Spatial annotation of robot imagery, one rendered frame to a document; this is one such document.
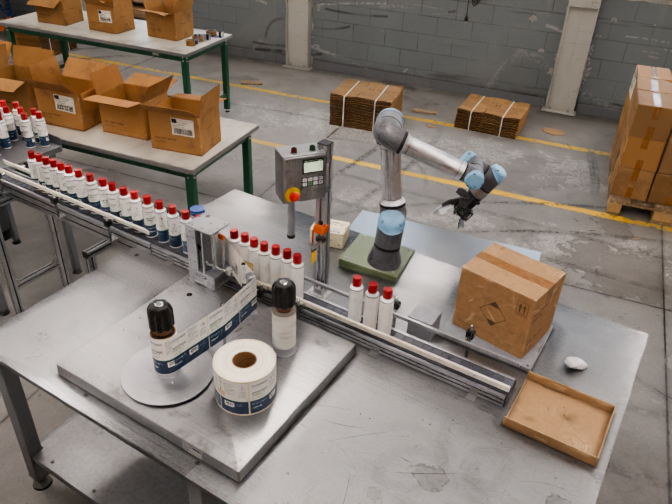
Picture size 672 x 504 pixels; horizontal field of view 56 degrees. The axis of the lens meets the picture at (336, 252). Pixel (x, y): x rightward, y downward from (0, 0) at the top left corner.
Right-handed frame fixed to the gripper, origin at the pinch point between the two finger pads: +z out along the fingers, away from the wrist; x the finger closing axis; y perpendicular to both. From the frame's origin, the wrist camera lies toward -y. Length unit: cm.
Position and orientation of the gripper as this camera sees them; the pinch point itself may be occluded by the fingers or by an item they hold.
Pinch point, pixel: (444, 220)
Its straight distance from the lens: 289.8
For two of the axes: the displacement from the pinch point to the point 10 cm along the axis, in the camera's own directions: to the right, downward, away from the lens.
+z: -5.6, 6.0, 5.7
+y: -0.2, 6.7, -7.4
